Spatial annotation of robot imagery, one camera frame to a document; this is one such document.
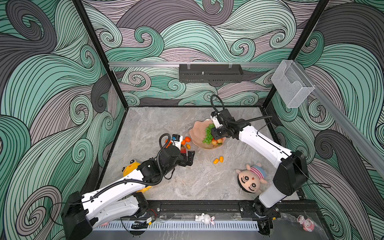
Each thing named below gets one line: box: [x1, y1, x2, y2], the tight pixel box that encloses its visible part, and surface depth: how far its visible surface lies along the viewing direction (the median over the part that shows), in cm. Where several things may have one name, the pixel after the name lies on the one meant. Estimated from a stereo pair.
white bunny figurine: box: [194, 212, 215, 225], surface depth 70 cm
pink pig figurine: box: [297, 215, 315, 232], surface depth 68 cm
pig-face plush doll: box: [235, 163, 268, 194], surface depth 77 cm
